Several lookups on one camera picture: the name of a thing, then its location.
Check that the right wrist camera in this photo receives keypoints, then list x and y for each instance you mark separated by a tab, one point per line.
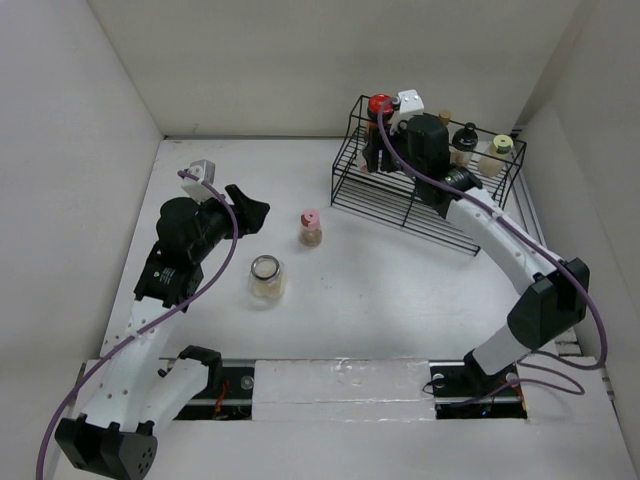
408	103

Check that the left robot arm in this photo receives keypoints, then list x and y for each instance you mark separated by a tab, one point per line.
116	434

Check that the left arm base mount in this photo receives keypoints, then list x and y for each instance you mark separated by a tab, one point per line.
232	401

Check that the red cap sauce bottle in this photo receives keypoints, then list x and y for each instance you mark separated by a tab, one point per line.
380	103

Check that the pink cap spice bottle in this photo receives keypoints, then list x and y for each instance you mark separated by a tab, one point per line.
310	231

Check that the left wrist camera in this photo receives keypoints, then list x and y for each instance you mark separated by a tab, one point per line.
199	171

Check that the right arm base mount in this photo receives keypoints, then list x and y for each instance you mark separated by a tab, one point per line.
462	396

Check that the yellow oil bottle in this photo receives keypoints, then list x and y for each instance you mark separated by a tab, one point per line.
445	117

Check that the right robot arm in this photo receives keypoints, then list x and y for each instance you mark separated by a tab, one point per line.
553	291

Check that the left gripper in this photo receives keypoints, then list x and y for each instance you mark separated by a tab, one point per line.
248	213

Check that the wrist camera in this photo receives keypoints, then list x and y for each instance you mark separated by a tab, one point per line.
408	103
199	171

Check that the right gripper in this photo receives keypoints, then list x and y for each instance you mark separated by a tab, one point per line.
372	151

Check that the black pump cap spice jar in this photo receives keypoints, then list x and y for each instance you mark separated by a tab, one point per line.
463	144

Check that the wide glass jar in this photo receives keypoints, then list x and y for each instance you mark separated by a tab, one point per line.
267	277

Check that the yellow cap spice bottle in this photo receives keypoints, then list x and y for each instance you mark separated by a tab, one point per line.
494	159

